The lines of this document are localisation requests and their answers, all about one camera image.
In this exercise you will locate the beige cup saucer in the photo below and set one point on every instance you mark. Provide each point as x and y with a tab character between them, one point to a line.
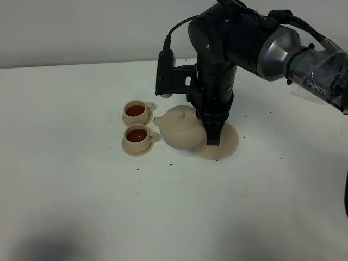
143	119
136	149

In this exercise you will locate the beige teacup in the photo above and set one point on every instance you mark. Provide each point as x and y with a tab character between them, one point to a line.
139	132
137	107

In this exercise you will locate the near beige teacup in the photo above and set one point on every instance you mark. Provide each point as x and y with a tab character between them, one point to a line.
139	132

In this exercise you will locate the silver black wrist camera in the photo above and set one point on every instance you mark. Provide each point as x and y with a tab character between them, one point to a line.
173	80

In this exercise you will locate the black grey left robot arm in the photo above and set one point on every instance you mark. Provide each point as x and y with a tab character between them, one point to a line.
273	46

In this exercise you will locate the beige ceramic teapot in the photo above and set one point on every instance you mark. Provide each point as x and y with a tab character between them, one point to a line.
180	128

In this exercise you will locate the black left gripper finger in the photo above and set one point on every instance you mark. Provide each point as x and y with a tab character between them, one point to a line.
213	124

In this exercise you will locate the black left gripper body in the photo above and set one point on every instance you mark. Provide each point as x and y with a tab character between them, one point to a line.
227	35

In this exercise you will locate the near beige cup saucer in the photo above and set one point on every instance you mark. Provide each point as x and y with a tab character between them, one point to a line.
136	149

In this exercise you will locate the far beige teacup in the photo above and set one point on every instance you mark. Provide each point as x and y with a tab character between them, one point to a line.
137	107

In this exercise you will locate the beige teapot saucer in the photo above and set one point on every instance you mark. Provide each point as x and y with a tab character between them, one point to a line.
229	142

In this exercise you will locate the far beige cup saucer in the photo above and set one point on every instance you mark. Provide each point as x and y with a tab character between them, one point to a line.
143	119

